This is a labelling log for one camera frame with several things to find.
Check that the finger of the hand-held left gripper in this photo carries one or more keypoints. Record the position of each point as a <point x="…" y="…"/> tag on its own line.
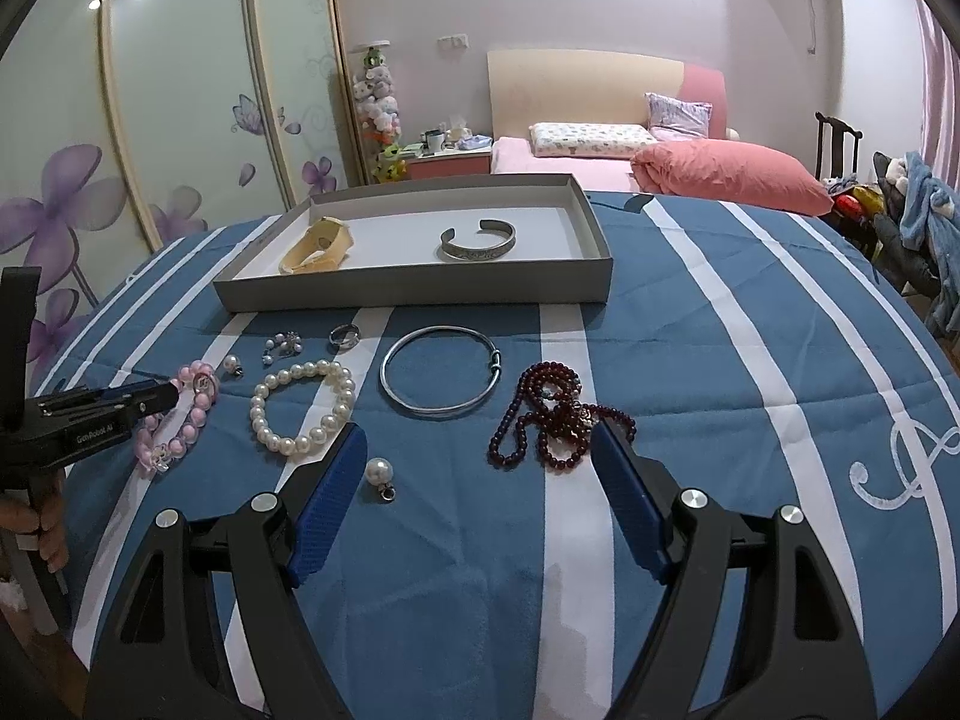
<point x="154" y="396"/>

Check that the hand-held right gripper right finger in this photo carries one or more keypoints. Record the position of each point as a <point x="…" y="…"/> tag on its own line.
<point x="626" y="495"/>

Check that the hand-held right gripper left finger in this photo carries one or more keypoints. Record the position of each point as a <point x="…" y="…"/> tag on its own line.
<point x="330" y="495"/>

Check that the large pearl pendant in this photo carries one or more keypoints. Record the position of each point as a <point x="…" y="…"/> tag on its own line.
<point x="376" y="471"/>

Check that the thin silver bangle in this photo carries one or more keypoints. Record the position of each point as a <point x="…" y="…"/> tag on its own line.
<point x="431" y="412"/>

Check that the pearl cluster earring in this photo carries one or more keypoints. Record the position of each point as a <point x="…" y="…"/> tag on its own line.
<point x="289" y="345"/>

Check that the grey shallow cardboard box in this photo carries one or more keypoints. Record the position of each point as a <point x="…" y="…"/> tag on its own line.
<point x="412" y="292"/>

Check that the person's left hand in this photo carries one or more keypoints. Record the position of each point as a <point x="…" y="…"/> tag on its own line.
<point x="45" y="532"/>

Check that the blue white striped bedsheet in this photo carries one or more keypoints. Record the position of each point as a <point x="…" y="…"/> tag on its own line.
<point x="450" y="577"/>

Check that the yellow bangle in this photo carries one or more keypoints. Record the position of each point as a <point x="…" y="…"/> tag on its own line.
<point x="300" y="261"/>

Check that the flower print sliding wardrobe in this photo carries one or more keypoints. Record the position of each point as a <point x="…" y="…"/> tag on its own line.
<point x="187" y="90"/>

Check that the folded pink duvet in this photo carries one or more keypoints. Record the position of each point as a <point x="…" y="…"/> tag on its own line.
<point x="720" y="172"/>

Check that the pink nightstand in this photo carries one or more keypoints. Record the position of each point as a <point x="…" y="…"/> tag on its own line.
<point x="450" y="165"/>

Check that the pink bed sheet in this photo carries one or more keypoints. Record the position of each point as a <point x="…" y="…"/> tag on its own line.
<point x="517" y="157"/>

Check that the white patterned pillow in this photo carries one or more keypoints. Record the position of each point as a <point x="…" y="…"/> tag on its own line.
<point x="592" y="141"/>

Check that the dark wooden chair with clothes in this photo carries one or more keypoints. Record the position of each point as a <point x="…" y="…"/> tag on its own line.
<point x="892" y="240"/>

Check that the plush toy tower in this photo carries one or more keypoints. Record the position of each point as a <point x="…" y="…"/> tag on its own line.
<point x="379" y="90"/>

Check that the light blue cloth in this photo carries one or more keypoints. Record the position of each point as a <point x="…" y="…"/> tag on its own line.
<point x="476" y="143"/>

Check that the purple pillow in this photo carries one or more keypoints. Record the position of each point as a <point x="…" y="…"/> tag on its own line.
<point x="679" y="116"/>

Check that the tissue box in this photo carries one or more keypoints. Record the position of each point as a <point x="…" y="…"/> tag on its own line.
<point x="460" y="131"/>

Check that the beige pink headboard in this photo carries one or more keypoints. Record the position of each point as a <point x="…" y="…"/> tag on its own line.
<point x="570" y="90"/>

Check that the blue fleece robe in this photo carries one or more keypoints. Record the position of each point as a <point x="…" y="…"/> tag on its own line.
<point x="926" y="202"/>

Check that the pink curtain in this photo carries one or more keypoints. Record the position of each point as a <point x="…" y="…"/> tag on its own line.
<point x="941" y="90"/>

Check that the white wall socket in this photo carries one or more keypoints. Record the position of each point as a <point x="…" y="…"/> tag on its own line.
<point x="455" y="40"/>

